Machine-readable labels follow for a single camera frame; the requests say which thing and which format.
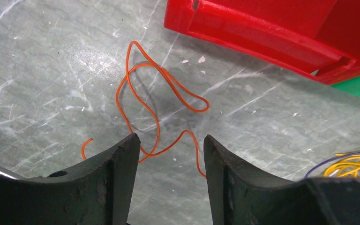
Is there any yellow cable bundle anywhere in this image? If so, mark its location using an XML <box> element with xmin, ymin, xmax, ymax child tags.
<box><xmin>323</xmin><ymin>153</ymin><xmax>360</xmax><ymax>179</ymax></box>

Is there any orange cable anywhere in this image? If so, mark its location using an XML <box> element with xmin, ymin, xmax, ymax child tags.
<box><xmin>81</xmin><ymin>40</ymin><xmax>211</xmax><ymax>178</ymax></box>

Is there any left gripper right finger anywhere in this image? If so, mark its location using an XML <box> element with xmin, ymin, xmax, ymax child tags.
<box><xmin>203</xmin><ymin>135</ymin><xmax>360</xmax><ymax>225</ymax></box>

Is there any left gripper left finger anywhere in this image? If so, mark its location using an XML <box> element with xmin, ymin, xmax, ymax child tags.
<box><xmin>0</xmin><ymin>133</ymin><xmax>140</xmax><ymax>225</ymax></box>

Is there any red plastic bin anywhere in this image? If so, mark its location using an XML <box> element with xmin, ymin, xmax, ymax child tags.
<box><xmin>164</xmin><ymin>0</ymin><xmax>360</xmax><ymax>85</ymax></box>

